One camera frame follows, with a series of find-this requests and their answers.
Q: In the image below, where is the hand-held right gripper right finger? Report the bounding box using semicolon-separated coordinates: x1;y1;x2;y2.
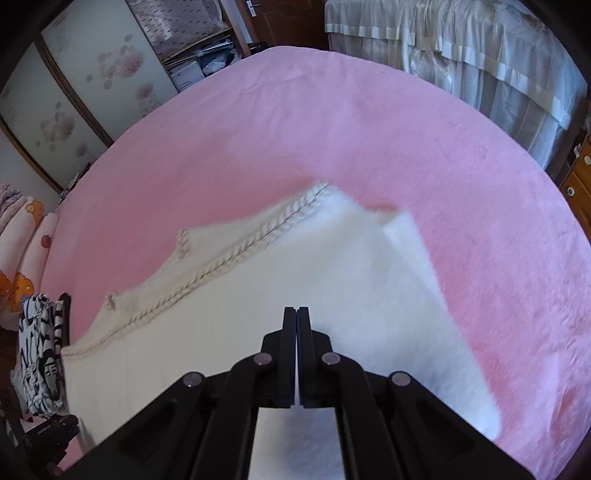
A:
296;306;535;480

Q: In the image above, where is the wooden dresser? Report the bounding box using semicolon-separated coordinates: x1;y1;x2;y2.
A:
558;135;591;234

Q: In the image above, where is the white cardboard box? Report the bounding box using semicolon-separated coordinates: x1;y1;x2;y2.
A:
167;59;206;94

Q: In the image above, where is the brown wooden door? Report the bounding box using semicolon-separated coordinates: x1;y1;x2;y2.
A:
221;0;331;59

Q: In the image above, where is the purple folded blanket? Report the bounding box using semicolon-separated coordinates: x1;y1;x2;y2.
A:
0;183;25;219

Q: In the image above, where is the floral sliding door wardrobe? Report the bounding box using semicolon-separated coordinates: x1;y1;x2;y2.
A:
0;0;182;200

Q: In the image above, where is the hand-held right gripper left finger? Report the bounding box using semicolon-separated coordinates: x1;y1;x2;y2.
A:
60;307;297;480

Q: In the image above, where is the patterned wrapped board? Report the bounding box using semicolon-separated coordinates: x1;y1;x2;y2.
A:
126;0;234;63

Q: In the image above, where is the black and white patterned garment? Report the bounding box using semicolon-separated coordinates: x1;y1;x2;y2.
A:
10;292;74;418

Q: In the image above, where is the pink bed sheet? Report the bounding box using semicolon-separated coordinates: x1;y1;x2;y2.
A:
39;45;591;480

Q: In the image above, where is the white fluffy knit sweater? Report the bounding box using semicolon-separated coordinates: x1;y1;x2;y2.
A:
60;181;504;480

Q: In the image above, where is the white ruffled curtain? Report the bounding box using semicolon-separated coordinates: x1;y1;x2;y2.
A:
323;0;591;172

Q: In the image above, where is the pink cartoon bear blanket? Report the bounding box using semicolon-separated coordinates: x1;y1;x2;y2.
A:
0;196;62;332

